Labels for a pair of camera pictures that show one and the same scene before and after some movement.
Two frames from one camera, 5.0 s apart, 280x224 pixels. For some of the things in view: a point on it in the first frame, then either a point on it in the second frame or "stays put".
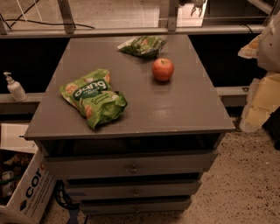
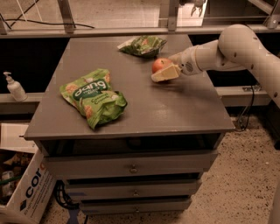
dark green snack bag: (147, 45) stays put
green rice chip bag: (93, 94) stays put
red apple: (163, 69) stays put
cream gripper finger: (262, 98) -> (188, 65)
